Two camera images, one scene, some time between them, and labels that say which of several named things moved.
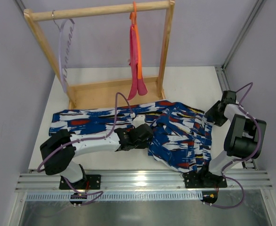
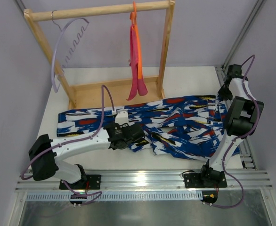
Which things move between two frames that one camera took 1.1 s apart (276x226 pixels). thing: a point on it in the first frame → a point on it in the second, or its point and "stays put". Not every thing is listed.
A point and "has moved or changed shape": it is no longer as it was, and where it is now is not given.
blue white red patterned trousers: (182, 141) has moved or changed shape
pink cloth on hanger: (138, 85) stays put
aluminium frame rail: (221, 69) stays put
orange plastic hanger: (133, 18) stays put
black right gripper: (213, 115) → (224, 92)
